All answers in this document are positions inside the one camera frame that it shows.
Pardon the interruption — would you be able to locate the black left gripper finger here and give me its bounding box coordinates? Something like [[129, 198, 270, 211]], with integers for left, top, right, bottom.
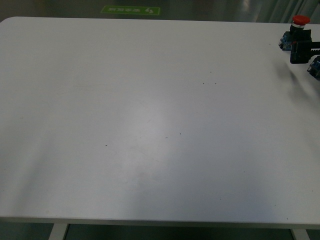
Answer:
[[290, 29, 320, 64]]

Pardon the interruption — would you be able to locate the yellow push button switch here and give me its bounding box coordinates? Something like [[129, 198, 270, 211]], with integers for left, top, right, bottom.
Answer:
[[307, 55, 320, 81]]

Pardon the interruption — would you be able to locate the green floor sign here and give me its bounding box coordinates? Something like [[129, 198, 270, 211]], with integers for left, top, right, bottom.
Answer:
[[100, 5, 161, 16]]

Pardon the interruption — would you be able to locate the white table leg right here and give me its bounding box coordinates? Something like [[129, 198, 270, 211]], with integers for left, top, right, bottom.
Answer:
[[290, 228, 310, 240]]

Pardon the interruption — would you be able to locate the white table leg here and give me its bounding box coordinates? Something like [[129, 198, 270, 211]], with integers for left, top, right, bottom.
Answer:
[[290, 228, 310, 240], [48, 223, 70, 240]]

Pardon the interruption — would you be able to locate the white table leg left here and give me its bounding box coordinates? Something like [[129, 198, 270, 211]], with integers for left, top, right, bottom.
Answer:
[[48, 223, 70, 240]]

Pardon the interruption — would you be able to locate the red push button switch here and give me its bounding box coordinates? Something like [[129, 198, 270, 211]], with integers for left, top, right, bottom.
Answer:
[[278, 15, 312, 51]]

